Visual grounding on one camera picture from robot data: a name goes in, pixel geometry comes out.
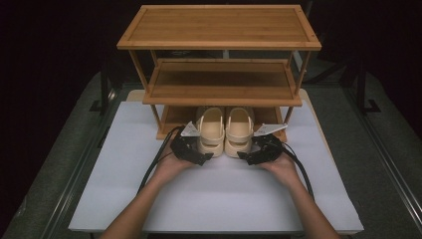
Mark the black metal stand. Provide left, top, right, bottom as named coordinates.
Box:
left=356, top=61, right=383, bottom=115

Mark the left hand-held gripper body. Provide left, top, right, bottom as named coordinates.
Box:
left=170, top=120, right=202, bottom=164

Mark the beige rubber clog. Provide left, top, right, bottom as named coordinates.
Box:
left=195, top=106, right=227, bottom=159
left=224, top=106, right=256, bottom=159

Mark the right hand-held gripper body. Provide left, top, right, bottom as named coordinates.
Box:
left=251, top=123, right=289, bottom=164

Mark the person's right hand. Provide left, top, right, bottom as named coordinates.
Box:
left=258, top=154, right=301, bottom=189

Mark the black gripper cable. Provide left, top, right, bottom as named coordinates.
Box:
left=281, top=142, right=316, bottom=201
left=136, top=125, right=185, bottom=195

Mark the wooden shoe rack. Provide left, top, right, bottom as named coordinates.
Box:
left=115, top=3, right=323, bottom=142

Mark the person's left hand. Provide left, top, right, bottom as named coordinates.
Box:
left=153, top=148, right=197, bottom=187

